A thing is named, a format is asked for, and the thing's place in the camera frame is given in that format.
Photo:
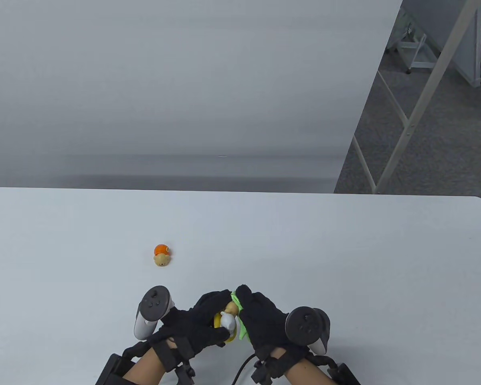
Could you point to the white wheeled cart frame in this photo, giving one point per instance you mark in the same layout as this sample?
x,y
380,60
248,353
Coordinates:
x,y
419,52

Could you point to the black right hand controller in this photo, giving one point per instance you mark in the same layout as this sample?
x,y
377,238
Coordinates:
x,y
304,327

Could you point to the black hand controller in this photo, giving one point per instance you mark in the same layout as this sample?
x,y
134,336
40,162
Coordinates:
x,y
304,327
154,304

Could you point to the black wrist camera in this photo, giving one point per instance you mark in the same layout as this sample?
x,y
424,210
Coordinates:
x,y
183,373
266,373

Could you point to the grey partition panel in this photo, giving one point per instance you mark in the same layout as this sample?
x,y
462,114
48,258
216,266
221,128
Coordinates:
x,y
467,44

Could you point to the large white backdrop board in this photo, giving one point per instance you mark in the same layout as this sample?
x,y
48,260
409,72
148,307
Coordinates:
x,y
184,80

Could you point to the orange shell dog ornament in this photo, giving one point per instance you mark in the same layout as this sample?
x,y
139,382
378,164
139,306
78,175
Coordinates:
x,y
162,256

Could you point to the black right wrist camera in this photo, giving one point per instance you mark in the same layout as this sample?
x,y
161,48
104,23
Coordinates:
x,y
266,373

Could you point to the black left hand controller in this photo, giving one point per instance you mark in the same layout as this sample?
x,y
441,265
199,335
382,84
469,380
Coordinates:
x,y
154,304

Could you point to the green dusting cloth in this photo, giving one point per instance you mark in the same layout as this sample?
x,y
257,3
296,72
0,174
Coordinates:
x,y
242,331

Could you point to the person's right forearm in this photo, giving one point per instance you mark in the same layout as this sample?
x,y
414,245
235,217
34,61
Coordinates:
x,y
308,371

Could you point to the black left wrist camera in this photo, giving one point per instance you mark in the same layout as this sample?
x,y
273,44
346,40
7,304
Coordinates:
x,y
183,373

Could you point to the white metal table frame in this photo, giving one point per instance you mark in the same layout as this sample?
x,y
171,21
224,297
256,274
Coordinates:
x,y
425,92

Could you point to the person's left forearm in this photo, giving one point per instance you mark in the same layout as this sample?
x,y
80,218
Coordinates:
x,y
144,369

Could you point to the person's left hand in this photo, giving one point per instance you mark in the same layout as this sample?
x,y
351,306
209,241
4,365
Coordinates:
x,y
192,325

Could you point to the person's right hand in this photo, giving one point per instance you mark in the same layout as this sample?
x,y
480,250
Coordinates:
x,y
264,321

